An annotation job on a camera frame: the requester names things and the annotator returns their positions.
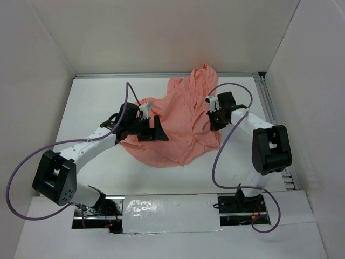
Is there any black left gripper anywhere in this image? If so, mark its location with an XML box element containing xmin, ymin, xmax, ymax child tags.
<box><xmin>127</xmin><ymin>115</ymin><xmax>168</xmax><ymax>142</ymax></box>

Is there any pink zip jacket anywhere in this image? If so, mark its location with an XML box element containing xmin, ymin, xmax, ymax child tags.
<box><xmin>121</xmin><ymin>64</ymin><xmax>221</xmax><ymax>168</ymax></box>

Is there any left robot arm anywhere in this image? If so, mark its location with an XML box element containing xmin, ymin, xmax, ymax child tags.
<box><xmin>32</xmin><ymin>102</ymin><xmax>169</xmax><ymax>215</ymax></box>

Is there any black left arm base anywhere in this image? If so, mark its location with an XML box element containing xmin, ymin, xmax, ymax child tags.
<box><xmin>72</xmin><ymin>196</ymin><xmax>125</xmax><ymax>234</ymax></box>

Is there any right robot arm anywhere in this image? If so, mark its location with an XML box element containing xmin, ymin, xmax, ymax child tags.
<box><xmin>205</xmin><ymin>92</ymin><xmax>292</xmax><ymax>212</ymax></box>

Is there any glossy white tape sheet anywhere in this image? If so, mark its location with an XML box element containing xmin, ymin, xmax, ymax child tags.
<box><xmin>122</xmin><ymin>194</ymin><xmax>222</xmax><ymax>234</ymax></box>

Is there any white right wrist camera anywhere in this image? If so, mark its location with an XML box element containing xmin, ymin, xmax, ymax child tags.
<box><xmin>205</xmin><ymin>96</ymin><xmax>220</xmax><ymax>113</ymax></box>

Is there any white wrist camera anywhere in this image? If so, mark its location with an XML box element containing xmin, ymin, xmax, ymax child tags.
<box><xmin>139</xmin><ymin>101</ymin><xmax>154</xmax><ymax>120</ymax></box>
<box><xmin>205</xmin><ymin>96</ymin><xmax>220</xmax><ymax>113</ymax></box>

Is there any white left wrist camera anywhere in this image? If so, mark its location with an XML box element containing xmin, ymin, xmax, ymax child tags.
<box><xmin>139</xmin><ymin>101</ymin><xmax>154</xmax><ymax>120</ymax></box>

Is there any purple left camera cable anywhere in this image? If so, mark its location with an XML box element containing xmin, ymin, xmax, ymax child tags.
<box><xmin>5</xmin><ymin>82</ymin><xmax>142</xmax><ymax>229</ymax></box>

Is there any purple camera cable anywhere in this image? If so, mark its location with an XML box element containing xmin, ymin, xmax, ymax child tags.
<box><xmin>5</xmin><ymin>82</ymin><xmax>142</xmax><ymax>229</ymax></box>
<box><xmin>206</xmin><ymin>82</ymin><xmax>282</xmax><ymax>233</ymax></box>

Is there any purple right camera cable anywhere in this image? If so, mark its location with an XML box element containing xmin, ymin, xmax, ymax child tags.
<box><xmin>206</xmin><ymin>82</ymin><xmax>282</xmax><ymax>233</ymax></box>

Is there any aluminium frame rail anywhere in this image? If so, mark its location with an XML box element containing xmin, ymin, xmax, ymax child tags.
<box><xmin>74</xmin><ymin>71</ymin><xmax>301</xmax><ymax>191</ymax></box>

